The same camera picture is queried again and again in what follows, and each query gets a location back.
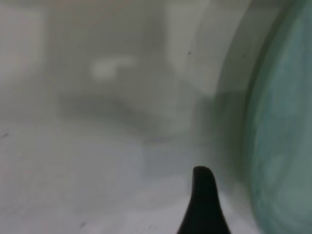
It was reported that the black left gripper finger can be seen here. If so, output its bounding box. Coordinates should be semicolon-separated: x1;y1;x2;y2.
175;166;232;234

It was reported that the green round plate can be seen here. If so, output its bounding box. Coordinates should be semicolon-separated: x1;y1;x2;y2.
243;0;312;234

